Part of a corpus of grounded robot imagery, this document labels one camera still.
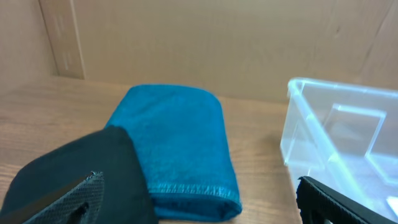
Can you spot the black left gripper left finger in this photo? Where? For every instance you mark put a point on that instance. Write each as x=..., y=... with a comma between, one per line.
x=76, y=203

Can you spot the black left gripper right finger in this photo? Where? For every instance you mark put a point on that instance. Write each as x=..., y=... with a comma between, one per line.
x=320, y=204

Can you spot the black cloth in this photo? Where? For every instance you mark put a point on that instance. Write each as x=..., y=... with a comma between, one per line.
x=109, y=152

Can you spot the clear plastic container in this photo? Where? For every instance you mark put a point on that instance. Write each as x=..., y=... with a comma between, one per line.
x=344, y=136

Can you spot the folded teal blue towel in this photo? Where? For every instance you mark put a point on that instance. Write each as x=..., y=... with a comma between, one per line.
x=180, y=139

